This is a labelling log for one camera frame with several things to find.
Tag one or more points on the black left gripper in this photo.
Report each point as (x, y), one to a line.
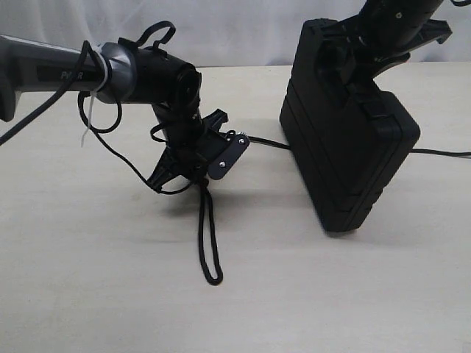
(192, 143)

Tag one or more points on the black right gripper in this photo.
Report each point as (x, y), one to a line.
(357, 48)

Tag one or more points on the black plastic carrying case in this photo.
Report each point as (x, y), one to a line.
(346, 149)

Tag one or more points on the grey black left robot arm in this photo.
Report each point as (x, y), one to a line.
(121, 73)

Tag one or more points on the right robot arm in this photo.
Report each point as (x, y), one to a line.
(377, 10)

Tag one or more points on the white backdrop curtain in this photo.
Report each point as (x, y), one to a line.
(208, 33)

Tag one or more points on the white zip tie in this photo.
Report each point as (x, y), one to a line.
(97, 50)

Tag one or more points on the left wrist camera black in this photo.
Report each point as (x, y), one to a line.
(235, 144)

